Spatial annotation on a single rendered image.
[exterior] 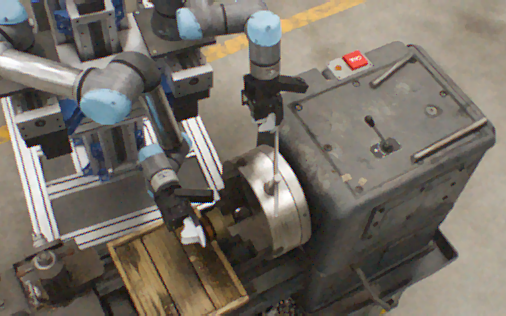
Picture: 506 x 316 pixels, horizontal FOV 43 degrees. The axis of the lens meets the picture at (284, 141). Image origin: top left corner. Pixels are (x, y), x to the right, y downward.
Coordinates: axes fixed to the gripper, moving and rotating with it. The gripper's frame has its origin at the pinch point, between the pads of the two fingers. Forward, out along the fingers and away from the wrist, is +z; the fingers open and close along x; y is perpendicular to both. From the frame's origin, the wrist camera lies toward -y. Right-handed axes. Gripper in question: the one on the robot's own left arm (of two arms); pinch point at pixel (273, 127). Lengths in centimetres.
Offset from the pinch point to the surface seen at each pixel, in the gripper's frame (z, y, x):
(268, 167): 11.8, 2.9, 2.4
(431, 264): 85, -58, 18
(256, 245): 27.8, 13.1, 13.3
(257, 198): 14.3, 9.9, 8.6
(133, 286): 47, 46, -4
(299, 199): 16.8, -0.8, 12.9
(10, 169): 113, 66, -140
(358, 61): 4.9, -40.1, -16.4
